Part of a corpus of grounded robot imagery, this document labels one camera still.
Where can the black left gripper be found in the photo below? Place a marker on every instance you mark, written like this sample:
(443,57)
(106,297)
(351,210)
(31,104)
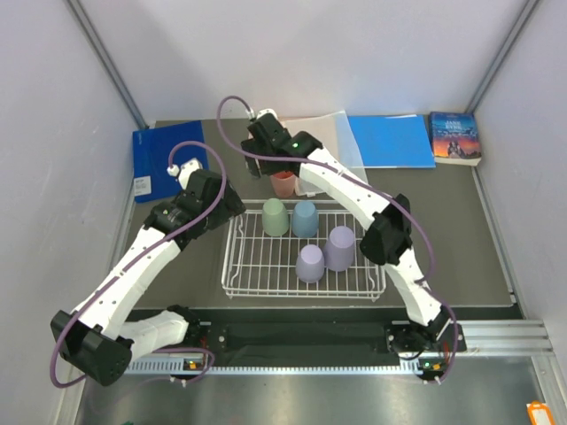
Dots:
(229,207)

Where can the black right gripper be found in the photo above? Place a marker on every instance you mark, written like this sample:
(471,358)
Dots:
(253,168)

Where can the pink cup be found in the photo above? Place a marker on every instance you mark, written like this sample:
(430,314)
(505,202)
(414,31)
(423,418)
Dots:
(283,184)

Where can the blue cup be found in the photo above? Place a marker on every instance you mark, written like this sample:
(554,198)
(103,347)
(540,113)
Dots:
(304,220)

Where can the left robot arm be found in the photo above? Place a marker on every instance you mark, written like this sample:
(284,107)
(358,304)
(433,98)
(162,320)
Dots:
(96,337)

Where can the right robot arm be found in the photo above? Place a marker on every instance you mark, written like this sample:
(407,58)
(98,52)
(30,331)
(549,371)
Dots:
(385,220)

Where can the green cup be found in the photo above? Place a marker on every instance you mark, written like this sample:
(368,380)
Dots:
(275,219)

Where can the white mesh bag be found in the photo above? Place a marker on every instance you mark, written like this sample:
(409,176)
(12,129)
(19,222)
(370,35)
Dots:
(335,133)

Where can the dark blue folder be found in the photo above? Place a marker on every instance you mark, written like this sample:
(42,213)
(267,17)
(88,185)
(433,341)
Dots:
(151,149)

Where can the small purple cup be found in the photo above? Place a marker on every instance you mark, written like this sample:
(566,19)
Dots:
(310,264)

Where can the light blue folder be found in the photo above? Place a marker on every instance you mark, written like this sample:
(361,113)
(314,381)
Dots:
(392,141)

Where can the large purple cup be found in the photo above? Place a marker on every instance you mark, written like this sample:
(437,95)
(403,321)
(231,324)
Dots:
(339,249)

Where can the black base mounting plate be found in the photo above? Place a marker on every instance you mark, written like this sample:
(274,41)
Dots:
(297,336)

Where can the Jane Eyre paperback book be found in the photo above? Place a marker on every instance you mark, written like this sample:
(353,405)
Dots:
(454,138)

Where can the orange key tag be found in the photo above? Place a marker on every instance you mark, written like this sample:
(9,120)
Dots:
(539,414)

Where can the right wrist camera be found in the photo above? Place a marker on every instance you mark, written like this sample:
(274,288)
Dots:
(254,115)

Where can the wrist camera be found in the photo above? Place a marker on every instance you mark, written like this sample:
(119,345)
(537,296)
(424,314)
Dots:
(182,173)
(254,115)

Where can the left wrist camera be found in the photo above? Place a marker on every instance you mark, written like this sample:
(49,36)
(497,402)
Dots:
(182,173)

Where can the white wire dish rack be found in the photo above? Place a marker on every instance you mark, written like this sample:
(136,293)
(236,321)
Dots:
(256,265)

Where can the white slotted cable duct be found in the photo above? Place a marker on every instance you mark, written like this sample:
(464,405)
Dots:
(194,364)

